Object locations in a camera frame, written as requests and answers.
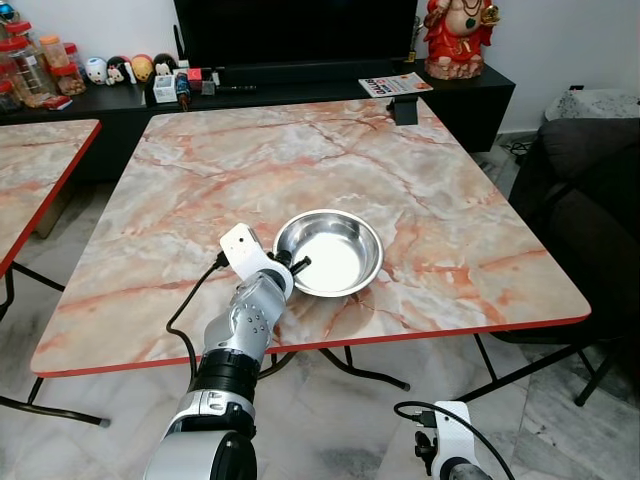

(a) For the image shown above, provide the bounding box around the orange snack jar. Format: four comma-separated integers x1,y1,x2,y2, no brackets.
40,35,87,97

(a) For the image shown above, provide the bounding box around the round steel bowl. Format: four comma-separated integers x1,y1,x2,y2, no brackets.
272,209,385,299

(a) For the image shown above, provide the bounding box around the red laughing Buddha statue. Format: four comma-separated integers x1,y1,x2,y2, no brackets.
422,0,500,82

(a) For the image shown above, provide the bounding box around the black white round figurine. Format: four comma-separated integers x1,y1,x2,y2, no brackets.
105,56,132,87

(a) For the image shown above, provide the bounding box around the large clear jar red lid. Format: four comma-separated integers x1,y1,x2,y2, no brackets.
0,36,54,109

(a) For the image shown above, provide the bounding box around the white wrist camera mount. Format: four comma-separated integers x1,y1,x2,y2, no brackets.
219,224,297,298
432,400,477,467

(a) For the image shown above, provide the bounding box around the black table clamp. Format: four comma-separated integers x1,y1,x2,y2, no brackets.
391,95,422,127

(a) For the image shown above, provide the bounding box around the printed leaflet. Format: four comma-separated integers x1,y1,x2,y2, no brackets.
358,71,434,99

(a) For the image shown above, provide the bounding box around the black sofa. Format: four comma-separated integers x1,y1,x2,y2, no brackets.
518,117,640,347

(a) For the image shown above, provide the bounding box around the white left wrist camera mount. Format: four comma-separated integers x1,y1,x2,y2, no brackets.
219,224,297,298

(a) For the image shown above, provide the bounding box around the grey patterned cushion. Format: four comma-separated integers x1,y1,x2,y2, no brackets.
544,88,640,122

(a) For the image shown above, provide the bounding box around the yellow round figurine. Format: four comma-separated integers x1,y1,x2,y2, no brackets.
130,53,157,84

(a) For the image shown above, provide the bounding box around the black tv console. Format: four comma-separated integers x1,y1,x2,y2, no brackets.
0,64,517,184

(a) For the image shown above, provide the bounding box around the black television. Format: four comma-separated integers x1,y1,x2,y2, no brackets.
172,0,420,72

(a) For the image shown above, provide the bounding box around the marble top folding table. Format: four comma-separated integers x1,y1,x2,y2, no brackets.
30,95,617,407
0,118,112,428

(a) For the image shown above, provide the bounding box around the small white box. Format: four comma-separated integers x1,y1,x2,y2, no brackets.
152,75,180,105

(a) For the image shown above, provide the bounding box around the dark round figurine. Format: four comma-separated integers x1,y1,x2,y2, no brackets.
153,53,180,80

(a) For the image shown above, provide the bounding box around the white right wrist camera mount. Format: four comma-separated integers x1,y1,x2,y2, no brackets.
432,400,477,467

